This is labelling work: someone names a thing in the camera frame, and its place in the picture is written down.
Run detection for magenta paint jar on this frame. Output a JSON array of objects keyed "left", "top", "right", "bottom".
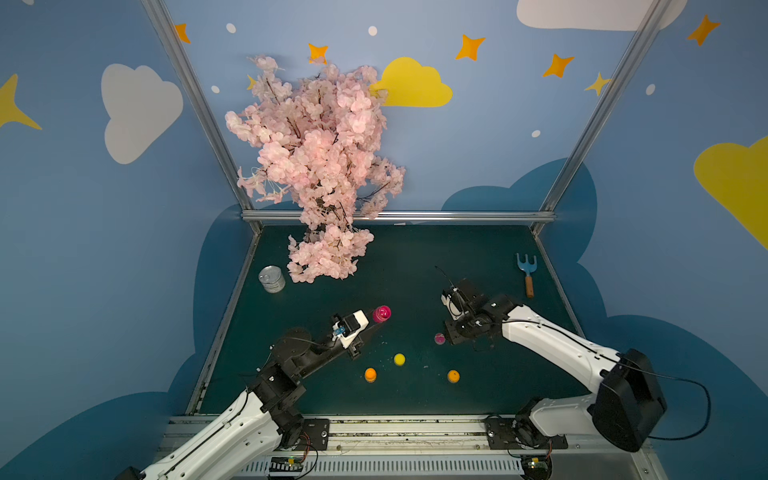
[{"left": 373, "top": 305, "right": 392, "bottom": 323}]

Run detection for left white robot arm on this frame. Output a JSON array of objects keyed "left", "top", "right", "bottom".
[{"left": 117, "top": 324, "right": 381, "bottom": 479}]

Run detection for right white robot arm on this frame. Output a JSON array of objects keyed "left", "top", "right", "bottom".
[{"left": 440, "top": 280, "right": 668, "bottom": 453}]

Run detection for blue garden fork toy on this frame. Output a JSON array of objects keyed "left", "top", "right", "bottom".
[{"left": 516, "top": 254, "right": 538, "bottom": 298}]

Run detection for small circuit board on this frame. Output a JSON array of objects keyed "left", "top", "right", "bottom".
[{"left": 266, "top": 456, "right": 305, "bottom": 478}]

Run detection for pink cherry blossom tree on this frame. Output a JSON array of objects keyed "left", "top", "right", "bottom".
[{"left": 225, "top": 56, "right": 406, "bottom": 283}]

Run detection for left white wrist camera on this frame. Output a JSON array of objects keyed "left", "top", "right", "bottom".
[{"left": 332, "top": 310, "right": 369, "bottom": 349}]

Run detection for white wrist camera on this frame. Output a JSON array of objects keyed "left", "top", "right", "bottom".
[
  {"left": 440, "top": 286, "right": 474, "bottom": 321},
  {"left": 332, "top": 310, "right": 369, "bottom": 349}
]

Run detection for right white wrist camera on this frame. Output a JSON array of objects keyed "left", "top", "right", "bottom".
[{"left": 440, "top": 286, "right": 474, "bottom": 321}]

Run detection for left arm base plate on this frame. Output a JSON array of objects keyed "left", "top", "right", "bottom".
[{"left": 280, "top": 418, "right": 330, "bottom": 451}]

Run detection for aluminium front rail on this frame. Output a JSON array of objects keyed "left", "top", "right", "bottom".
[{"left": 154, "top": 415, "right": 666, "bottom": 479}]

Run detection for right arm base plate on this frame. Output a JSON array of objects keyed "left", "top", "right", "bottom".
[{"left": 483, "top": 415, "right": 568, "bottom": 450}]

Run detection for aluminium frame back bar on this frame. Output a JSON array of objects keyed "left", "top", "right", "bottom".
[{"left": 241, "top": 209, "right": 556, "bottom": 224}]

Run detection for aluminium frame right post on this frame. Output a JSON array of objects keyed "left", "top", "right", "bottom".
[{"left": 531, "top": 0, "right": 673, "bottom": 239}]

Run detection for aluminium frame post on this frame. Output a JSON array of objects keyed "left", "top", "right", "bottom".
[
  {"left": 531, "top": 0, "right": 673, "bottom": 239},
  {"left": 141, "top": 0, "right": 253, "bottom": 214}
]

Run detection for aluminium frame left post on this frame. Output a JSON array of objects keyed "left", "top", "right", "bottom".
[{"left": 141, "top": 0, "right": 253, "bottom": 214}]

